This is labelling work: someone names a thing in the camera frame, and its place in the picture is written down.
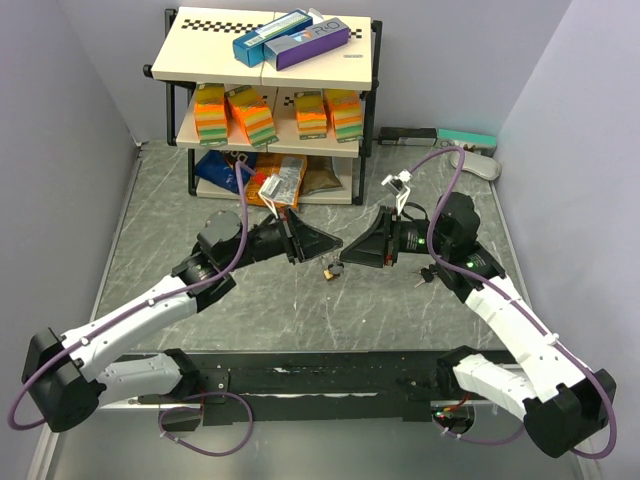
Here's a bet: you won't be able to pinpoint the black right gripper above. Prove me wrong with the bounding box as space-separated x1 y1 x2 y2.
339 205 451 267

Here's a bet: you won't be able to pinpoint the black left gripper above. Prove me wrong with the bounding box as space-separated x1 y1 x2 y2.
223 204 343 271

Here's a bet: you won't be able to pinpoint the black-headed key bunch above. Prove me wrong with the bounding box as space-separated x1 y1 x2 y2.
324 257 344 279

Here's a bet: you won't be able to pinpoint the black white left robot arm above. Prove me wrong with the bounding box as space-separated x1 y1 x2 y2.
21 208 343 433

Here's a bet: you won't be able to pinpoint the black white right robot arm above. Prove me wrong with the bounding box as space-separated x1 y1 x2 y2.
339 192 616 458

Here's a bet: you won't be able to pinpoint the black-headed keys on table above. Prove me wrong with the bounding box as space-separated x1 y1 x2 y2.
414 265 438 288

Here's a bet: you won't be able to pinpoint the brown snack bag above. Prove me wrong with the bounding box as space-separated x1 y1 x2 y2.
300 156 342 196

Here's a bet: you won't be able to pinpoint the orange snack bag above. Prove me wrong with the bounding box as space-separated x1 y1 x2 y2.
245 153 307 209

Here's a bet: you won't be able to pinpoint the three-tier shelf rack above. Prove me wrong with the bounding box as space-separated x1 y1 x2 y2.
142 5 384 206

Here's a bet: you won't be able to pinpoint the black flat box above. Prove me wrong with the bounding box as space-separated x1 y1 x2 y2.
378 127 438 147

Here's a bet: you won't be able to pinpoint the blue chips bag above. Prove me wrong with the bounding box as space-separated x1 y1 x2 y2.
195 150 258 194

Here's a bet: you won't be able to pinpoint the sponge pack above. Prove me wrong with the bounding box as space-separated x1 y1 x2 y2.
193 83 229 145
324 89 363 143
225 85 279 148
294 90 328 140

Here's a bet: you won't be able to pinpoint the sponge pack far right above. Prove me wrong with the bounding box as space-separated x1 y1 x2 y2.
324 89 363 143

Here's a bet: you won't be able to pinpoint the teal white box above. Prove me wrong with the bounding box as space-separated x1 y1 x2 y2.
436 128 497 157

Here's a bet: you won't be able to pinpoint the sponge pack far left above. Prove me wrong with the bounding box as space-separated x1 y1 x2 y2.
193 83 229 145

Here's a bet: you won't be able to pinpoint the purple box on shelf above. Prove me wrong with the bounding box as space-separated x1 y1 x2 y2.
264 17 351 71

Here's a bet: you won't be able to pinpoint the blue box on shelf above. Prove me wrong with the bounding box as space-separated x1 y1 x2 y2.
232 9 313 67

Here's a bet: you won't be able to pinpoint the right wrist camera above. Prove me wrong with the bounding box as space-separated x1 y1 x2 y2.
381 170 412 215

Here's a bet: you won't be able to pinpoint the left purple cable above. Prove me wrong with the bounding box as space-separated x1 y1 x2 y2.
7 162 259 456

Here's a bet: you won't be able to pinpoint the purple cable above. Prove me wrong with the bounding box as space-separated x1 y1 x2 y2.
7 162 259 456
409 146 619 459

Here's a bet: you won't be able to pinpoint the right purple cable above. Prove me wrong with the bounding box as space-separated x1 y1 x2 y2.
409 146 619 459

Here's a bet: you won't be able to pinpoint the aluminium rail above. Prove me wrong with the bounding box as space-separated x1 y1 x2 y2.
27 394 166 480

